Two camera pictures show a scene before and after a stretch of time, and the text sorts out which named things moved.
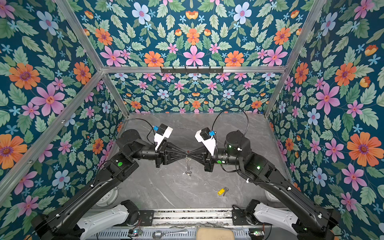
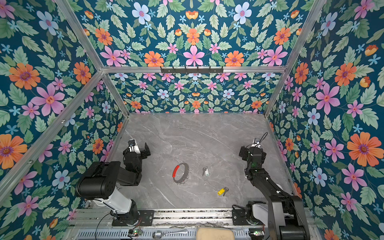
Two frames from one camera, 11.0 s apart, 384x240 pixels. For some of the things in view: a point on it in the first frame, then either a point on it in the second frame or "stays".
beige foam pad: [214, 233] stays
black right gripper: [208, 162] to [249, 151]
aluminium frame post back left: [79, 33] stays
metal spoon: [158, 234] stays
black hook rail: [191, 70] stays
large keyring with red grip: [188, 172] to [184, 175]
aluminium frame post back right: [302, 37] stays
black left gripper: [161, 155] to [145, 154]
